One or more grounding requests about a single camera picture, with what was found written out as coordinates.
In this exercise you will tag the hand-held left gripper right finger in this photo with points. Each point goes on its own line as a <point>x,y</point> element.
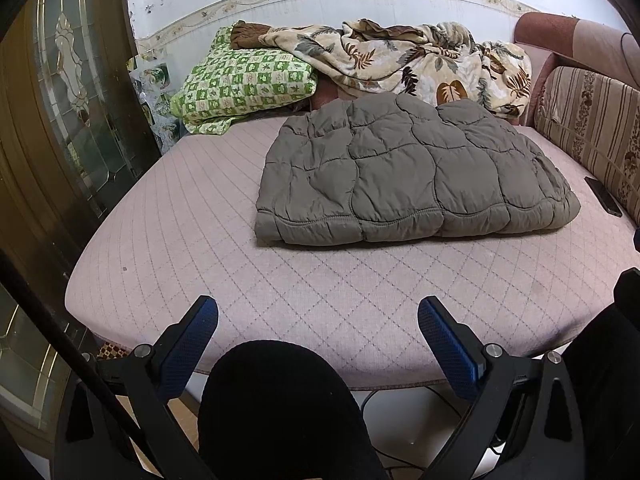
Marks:
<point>450,345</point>

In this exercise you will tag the person's leg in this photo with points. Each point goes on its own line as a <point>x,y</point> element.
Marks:
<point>280,410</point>
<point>610,370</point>

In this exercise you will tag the pink quilted mattress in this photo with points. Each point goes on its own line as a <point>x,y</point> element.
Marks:
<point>200,240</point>

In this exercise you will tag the leaf print blanket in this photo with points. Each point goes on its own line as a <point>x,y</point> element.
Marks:
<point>400,55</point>

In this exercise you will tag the person's left leg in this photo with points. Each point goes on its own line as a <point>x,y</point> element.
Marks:
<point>280,410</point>

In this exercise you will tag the striped floral sofa cushion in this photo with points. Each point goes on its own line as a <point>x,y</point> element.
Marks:
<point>590,115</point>

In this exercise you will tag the person's right leg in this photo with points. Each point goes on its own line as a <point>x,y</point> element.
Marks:
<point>610,370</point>

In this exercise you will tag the brown cloth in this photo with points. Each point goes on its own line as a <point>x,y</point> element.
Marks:
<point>250,36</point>

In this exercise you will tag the green printed plastic bag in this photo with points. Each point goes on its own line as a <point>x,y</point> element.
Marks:
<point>155,110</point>

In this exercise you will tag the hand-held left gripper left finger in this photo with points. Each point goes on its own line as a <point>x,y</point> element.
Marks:
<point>192,340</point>

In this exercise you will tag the black phone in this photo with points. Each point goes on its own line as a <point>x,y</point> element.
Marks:
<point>604,196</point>

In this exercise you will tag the pink sofa armrest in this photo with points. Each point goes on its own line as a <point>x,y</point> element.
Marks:
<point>565,35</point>

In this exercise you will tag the wooden door with patterned glass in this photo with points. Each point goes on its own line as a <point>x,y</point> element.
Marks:
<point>30,135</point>

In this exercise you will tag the grey puffer jacket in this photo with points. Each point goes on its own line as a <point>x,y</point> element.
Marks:
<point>410,175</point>

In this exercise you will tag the patterned floor mat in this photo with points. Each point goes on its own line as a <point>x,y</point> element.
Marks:
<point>112,351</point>

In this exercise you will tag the green checked pillow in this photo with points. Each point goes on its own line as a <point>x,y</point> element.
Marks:
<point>240,85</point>

